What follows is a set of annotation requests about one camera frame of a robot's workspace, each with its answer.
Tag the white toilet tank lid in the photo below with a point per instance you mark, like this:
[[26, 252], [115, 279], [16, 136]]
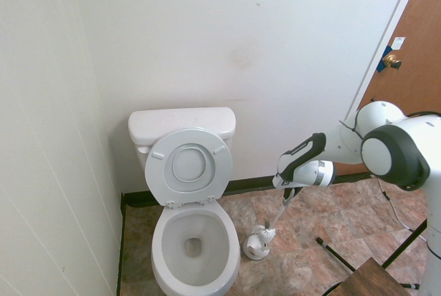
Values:
[[179, 120]]

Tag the brass door knob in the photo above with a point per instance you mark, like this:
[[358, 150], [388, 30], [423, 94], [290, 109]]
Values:
[[391, 60]]

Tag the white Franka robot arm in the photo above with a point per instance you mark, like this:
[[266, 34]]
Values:
[[396, 144]]

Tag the white toilet bowl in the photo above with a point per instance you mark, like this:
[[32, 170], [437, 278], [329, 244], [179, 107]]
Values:
[[227, 241]]

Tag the brown wooden door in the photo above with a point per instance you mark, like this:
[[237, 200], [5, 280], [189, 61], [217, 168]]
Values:
[[413, 17]]

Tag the white toilet seat with lid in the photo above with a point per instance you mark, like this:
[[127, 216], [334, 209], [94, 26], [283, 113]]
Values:
[[158, 175]]

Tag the white door frame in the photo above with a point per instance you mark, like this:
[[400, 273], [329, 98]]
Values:
[[386, 34]]

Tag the white paper label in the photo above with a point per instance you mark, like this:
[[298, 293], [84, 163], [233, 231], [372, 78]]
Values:
[[398, 43]]

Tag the white toilet tank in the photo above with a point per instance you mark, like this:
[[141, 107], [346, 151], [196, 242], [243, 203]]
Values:
[[138, 153]]

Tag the black tripod camera stand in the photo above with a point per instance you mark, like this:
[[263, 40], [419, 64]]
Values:
[[406, 244], [336, 254]]

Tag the dark wooden table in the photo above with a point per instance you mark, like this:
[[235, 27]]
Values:
[[372, 278]]

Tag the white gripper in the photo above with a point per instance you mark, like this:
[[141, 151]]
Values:
[[280, 180]]

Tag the white toilet brush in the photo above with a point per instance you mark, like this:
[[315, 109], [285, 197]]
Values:
[[279, 213]]

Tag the white toilet brush holder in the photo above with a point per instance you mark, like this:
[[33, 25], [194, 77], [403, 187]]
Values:
[[253, 249]]

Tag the blue tape strip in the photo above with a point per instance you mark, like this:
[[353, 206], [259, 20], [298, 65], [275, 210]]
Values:
[[381, 65]]

